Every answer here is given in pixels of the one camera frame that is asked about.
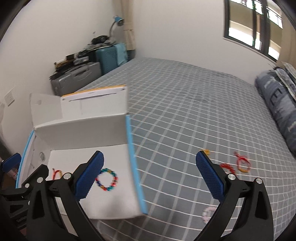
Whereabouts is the clutter pile on suitcases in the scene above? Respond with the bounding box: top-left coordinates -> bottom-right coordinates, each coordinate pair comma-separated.
54,35 -> 116,72

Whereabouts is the pink white bead bracelet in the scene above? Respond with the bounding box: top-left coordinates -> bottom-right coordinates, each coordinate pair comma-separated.
202,206 -> 218,224

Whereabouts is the teal hard suitcase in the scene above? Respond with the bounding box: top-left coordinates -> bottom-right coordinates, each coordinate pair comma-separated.
95,43 -> 128,75

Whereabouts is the red cord bracelet gold tube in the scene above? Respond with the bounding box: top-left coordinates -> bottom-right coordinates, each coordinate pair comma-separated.
234,152 -> 251,173

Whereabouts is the grey hard suitcase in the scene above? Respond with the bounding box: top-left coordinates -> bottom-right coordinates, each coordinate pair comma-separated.
50,62 -> 101,96

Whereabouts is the white wall socket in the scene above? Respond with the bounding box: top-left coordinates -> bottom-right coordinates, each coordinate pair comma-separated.
4,90 -> 15,106

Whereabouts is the multicolour bead bracelet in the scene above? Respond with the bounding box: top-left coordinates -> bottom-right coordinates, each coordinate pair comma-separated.
95,168 -> 119,192

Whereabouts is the large red bead bracelet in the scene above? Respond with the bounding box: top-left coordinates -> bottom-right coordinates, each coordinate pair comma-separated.
220,163 -> 236,176

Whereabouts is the patterned pillow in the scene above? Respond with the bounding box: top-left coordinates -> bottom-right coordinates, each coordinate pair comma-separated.
274,62 -> 296,101

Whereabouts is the white cardboard box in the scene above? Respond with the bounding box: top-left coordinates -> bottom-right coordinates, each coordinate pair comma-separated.
16,85 -> 147,220

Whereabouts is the beige curtain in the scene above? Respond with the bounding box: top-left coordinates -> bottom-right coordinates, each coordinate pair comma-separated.
120,0 -> 136,51

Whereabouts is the blue desk lamp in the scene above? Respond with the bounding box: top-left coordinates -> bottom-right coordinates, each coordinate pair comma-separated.
109,16 -> 125,38

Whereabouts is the dark framed window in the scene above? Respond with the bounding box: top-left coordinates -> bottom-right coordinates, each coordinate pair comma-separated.
224,0 -> 283,61

